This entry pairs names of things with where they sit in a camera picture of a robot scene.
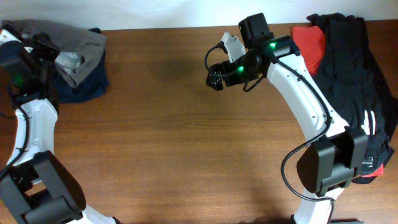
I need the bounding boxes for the grey cargo shorts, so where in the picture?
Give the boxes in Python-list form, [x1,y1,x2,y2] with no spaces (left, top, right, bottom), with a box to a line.
[1,19,106,88]

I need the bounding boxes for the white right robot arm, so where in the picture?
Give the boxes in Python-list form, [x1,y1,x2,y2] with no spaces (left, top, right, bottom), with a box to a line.
[206,32,368,223]

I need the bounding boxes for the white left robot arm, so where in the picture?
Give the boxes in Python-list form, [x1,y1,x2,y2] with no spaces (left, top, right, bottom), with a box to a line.
[1,27,119,224]

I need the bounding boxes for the dark navy folded garment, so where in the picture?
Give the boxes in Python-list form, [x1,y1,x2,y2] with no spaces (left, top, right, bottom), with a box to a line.
[52,28,108,103]

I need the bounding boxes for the red garment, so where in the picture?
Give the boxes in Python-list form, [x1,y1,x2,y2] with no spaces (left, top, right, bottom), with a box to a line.
[292,26,391,178]

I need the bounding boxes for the black garment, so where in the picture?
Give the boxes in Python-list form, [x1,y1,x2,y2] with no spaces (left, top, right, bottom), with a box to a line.
[307,13,397,184]

